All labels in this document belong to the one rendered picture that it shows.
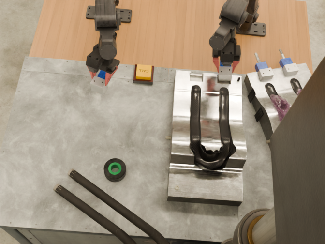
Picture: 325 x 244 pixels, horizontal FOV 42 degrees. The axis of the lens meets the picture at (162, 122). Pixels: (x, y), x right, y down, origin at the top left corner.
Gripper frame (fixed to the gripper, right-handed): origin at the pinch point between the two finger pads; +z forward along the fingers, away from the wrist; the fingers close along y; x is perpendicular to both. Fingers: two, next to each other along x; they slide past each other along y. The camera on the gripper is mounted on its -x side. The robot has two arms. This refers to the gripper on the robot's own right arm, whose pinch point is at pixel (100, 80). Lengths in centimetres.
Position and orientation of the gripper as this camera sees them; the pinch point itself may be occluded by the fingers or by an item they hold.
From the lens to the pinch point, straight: 156.9
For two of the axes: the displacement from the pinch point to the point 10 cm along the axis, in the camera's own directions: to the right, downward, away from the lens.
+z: -2.4, 7.8, 5.8
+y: 9.2, 3.7, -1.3
